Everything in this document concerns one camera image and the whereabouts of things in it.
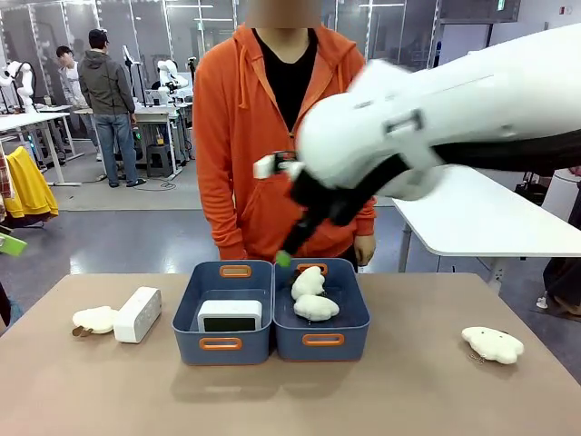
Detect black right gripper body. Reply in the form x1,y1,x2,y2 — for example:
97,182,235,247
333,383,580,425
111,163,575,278
289,171,379,229

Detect person's right forearm orange sleeve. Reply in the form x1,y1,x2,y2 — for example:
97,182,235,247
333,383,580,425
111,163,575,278
197,176,249,262

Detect person's left forearm orange sleeve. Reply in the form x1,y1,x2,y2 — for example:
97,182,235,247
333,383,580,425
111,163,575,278
353,195,378,238

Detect white digital clock dark screen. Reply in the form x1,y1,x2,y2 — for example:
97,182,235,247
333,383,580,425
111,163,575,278
196,299,264,333

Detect person's left hand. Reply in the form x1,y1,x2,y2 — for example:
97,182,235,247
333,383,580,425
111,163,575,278
353,233,378,267

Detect white cloud plush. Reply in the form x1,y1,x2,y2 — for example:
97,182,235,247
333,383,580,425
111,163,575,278
292,293,340,322
290,265,327,302

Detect person in orange hoodie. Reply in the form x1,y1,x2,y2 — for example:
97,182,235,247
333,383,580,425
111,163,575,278
192,22,378,267

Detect dark grey step stool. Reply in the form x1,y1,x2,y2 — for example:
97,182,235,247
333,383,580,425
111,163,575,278
145,144,175,179

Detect white side table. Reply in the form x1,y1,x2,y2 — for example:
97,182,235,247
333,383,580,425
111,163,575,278
391,163,581,292

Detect white background desk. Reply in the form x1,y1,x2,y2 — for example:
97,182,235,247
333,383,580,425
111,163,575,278
131,100,195,179

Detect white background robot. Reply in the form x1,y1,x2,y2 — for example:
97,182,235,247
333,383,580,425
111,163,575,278
155,58,190,104

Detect white plush with face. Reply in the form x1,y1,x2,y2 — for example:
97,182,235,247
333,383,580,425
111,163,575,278
461,325,526,366

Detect white plush brown tag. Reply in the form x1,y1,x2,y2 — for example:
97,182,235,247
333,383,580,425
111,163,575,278
71,305,121,338

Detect man in grey hoodie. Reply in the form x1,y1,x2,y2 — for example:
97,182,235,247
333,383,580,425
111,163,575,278
78,27,147,189

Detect white round bin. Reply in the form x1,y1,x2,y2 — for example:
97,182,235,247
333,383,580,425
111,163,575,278
540,168,581,224

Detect seated person dark trousers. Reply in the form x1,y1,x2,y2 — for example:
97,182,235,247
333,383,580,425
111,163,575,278
535,253,581,319

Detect man in white shirt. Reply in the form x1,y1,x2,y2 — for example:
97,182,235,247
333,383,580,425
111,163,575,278
54,45,103,163

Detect yellow jacket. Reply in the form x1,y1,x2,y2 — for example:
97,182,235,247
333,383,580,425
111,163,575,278
3,145,60,220

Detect green white flat object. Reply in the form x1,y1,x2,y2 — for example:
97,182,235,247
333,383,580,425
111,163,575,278
0,224,29,258

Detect white long workbench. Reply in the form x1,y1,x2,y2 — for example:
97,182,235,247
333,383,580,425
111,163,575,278
0,110,85,188

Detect plaid shirt person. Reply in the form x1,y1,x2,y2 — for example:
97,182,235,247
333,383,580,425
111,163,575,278
0,147,15,223

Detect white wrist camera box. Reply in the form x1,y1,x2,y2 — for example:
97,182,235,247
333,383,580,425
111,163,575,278
252,152,306,181

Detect blue basket orange handles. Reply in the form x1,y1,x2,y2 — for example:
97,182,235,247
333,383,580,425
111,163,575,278
272,257,371,362
172,260,275,366

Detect black arm cable sleeve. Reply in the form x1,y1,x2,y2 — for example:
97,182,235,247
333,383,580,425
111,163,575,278
312,135,581,192

